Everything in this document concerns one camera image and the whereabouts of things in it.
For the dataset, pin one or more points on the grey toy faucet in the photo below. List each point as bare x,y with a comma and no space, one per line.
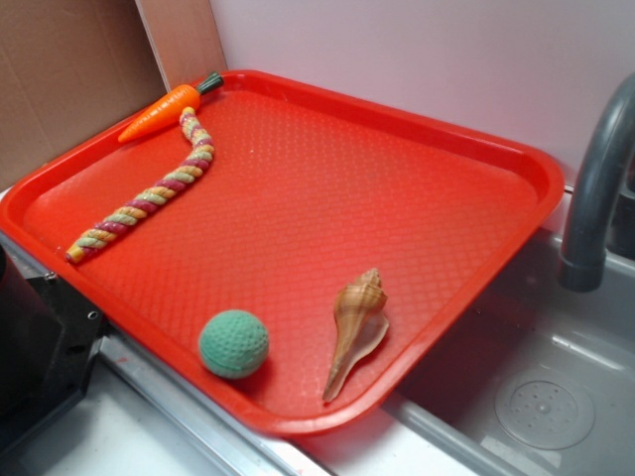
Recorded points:
601,213

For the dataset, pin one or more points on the brown cardboard panel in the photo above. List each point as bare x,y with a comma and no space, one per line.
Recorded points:
71,69

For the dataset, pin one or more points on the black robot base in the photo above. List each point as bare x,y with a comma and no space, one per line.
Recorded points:
49,337

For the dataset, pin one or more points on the green dimpled ball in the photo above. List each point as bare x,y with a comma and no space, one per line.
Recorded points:
234,344

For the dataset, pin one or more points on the red plastic tray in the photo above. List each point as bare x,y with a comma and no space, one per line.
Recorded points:
308,190

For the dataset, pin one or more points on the multicolour twisted rope toy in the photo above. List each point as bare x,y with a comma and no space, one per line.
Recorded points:
152,198

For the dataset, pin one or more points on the orange plastic toy carrot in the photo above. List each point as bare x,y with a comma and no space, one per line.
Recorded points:
167,111

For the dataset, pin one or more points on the grey plastic toy sink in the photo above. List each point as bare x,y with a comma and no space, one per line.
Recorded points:
531,380

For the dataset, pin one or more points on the brown conch seashell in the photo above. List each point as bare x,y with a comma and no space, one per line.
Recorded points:
361,325

